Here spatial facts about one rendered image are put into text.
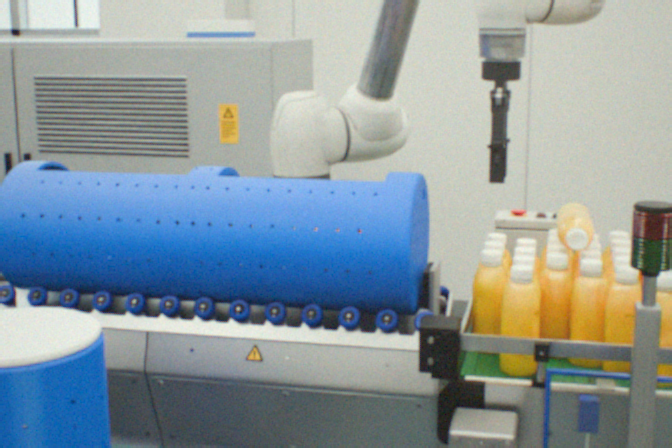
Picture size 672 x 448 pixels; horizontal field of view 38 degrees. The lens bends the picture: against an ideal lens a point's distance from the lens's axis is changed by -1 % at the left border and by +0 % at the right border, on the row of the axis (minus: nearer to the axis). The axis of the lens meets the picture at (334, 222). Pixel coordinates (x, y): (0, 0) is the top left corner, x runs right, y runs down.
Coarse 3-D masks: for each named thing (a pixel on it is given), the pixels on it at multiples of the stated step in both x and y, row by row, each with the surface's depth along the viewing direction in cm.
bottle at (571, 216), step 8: (560, 208) 198; (568, 208) 194; (576, 208) 192; (584, 208) 195; (560, 216) 192; (568, 216) 187; (576, 216) 186; (584, 216) 186; (560, 224) 187; (568, 224) 184; (576, 224) 183; (584, 224) 183; (592, 224) 186; (560, 232) 186; (568, 232) 183; (592, 232) 184; (560, 240) 186; (592, 240) 185; (568, 248) 186; (584, 248) 185
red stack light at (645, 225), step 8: (640, 216) 145; (648, 216) 144; (656, 216) 144; (664, 216) 143; (632, 224) 147; (640, 224) 145; (648, 224) 144; (656, 224) 144; (664, 224) 144; (632, 232) 147; (640, 232) 145; (648, 232) 144; (656, 232) 144; (664, 232) 144; (656, 240) 144
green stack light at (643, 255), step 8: (632, 240) 147; (640, 240) 145; (648, 240) 145; (664, 240) 145; (632, 248) 147; (640, 248) 146; (648, 248) 145; (656, 248) 145; (664, 248) 145; (632, 256) 148; (640, 256) 146; (648, 256) 145; (656, 256) 145; (664, 256) 145; (632, 264) 148; (640, 264) 146; (648, 264) 145; (656, 264) 145; (664, 264) 145
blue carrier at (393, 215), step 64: (0, 192) 200; (64, 192) 197; (128, 192) 194; (192, 192) 192; (256, 192) 189; (320, 192) 187; (384, 192) 184; (0, 256) 200; (64, 256) 196; (128, 256) 193; (192, 256) 189; (256, 256) 186; (320, 256) 183; (384, 256) 181
